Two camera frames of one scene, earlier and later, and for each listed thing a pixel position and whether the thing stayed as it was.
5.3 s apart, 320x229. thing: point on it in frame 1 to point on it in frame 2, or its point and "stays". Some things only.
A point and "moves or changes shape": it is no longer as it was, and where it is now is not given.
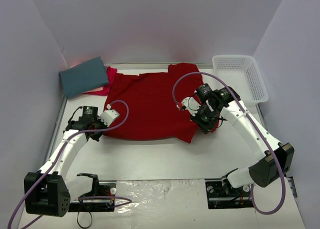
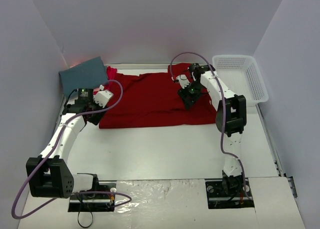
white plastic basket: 241,73 stays
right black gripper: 202,121 to 188,97
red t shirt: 153,114 moves or changes shape
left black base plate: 105,189 stays
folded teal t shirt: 83,76 stays
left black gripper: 94,128 to 94,115
